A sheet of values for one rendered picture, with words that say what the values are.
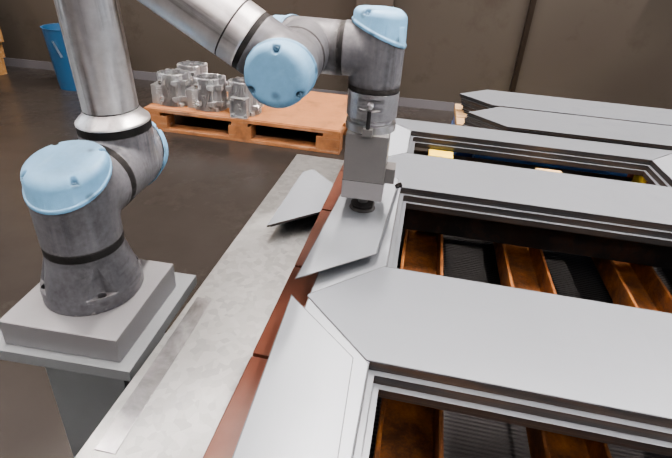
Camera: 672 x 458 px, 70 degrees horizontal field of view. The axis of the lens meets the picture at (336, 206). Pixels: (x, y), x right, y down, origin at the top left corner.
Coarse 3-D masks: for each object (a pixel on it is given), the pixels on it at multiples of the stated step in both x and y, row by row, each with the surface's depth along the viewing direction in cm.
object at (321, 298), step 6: (324, 288) 62; (330, 288) 62; (312, 294) 61; (318, 294) 61; (324, 294) 61; (330, 294) 61; (312, 300) 60; (318, 300) 60; (324, 300) 60; (318, 306) 59; (324, 306) 59; (324, 312) 58
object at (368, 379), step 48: (432, 144) 119; (480, 144) 117; (432, 192) 90; (384, 240) 73; (336, 336) 55; (384, 384) 52; (432, 384) 51; (480, 384) 50; (576, 432) 49; (624, 432) 48
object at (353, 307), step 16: (368, 272) 66; (336, 288) 62; (352, 288) 62; (368, 288) 63; (336, 304) 59; (352, 304) 60; (368, 304) 60; (336, 320) 57; (352, 320) 57; (368, 320) 57; (352, 336) 55; (368, 336) 55; (368, 352) 53
